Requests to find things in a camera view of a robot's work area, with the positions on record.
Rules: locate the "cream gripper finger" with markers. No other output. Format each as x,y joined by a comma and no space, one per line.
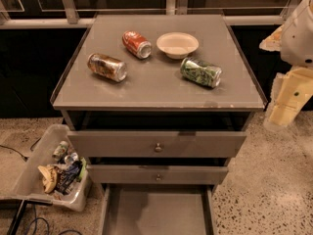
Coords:
273,41
290,92

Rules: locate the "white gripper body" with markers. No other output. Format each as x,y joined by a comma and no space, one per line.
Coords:
298,39

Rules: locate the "green soda can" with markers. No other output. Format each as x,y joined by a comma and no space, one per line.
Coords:
201,72

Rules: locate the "red soda can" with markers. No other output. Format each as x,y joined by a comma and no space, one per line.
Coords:
137,44

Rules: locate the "grey drawer cabinet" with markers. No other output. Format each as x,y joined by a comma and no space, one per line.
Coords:
154,96

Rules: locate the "brown orange soda can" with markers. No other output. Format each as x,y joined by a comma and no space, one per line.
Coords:
107,67

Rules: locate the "grey bottom drawer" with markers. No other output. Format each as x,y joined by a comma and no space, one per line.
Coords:
157,210

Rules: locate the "grey drawer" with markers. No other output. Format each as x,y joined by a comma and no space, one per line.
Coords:
157,210
157,144
157,174

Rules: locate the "grey middle drawer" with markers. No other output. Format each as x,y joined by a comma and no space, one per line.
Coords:
157,174

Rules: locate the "grey top drawer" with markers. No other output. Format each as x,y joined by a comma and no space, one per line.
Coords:
157,144

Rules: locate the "can in bin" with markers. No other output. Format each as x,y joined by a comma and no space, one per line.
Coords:
60,151

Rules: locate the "white paper bowl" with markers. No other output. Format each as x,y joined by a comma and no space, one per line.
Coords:
177,45

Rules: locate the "dark blue snack bag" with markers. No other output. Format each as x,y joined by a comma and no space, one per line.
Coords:
67,176

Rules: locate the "clear plastic bin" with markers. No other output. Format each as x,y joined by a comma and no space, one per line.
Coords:
28,186

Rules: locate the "tan crumpled snack bag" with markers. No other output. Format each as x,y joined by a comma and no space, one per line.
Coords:
50,177

